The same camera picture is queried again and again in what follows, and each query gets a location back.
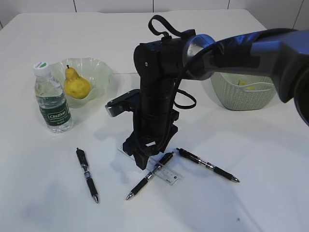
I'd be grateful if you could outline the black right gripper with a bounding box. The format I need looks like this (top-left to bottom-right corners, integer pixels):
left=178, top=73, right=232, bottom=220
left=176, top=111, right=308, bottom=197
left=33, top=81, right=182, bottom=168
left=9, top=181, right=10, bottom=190
left=123, top=36, right=190, bottom=170

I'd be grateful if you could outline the yellow pear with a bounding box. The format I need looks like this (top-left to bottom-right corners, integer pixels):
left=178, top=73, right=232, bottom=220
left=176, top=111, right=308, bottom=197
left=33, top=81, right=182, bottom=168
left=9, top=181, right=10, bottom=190
left=64, top=65, right=91, bottom=99

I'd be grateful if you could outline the blue grey right robot arm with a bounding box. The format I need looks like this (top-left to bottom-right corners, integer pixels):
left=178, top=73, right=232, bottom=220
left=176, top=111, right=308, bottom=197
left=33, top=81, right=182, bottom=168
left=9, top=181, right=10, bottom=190
left=119, top=29, right=309, bottom=169

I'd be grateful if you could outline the black pen under ruler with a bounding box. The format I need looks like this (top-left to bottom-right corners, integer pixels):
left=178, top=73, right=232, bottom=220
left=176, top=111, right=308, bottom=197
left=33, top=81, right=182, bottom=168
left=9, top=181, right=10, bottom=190
left=126, top=152, right=174, bottom=201

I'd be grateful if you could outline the black pen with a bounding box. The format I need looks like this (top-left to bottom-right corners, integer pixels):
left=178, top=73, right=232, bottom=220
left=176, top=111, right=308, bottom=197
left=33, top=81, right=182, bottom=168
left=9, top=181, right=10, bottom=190
left=176, top=148, right=240, bottom=183
left=126, top=152, right=174, bottom=201
left=76, top=148, right=99, bottom=203

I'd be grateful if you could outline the pale green glass plate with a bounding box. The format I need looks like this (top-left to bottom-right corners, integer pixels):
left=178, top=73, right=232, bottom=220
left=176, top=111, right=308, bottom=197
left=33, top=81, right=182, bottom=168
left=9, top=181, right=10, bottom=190
left=51, top=58, right=113, bottom=108

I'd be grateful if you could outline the clear plastic water bottle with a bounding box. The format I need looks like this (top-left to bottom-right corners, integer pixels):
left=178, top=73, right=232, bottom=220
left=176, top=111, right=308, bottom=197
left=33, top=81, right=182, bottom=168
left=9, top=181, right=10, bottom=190
left=33, top=62, right=73, bottom=133

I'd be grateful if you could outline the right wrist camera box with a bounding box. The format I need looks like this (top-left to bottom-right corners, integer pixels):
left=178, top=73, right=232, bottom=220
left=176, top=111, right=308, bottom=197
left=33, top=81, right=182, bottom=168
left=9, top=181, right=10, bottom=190
left=105, top=89, right=140, bottom=117

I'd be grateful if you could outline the clear plastic ruler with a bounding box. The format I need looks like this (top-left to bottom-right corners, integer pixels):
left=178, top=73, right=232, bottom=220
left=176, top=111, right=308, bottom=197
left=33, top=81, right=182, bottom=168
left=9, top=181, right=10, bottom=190
left=117, top=145, right=185, bottom=186

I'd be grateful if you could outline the green woven plastic basket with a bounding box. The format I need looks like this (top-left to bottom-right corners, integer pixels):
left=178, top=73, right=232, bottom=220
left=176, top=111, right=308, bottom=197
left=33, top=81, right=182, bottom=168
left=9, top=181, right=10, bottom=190
left=211, top=72, right=276, bottom=111

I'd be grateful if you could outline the yellow white waste paper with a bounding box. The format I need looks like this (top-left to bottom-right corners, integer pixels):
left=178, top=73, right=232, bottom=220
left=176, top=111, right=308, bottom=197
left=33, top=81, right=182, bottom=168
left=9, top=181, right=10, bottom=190
left=237, top=79, right=255, bottom=91

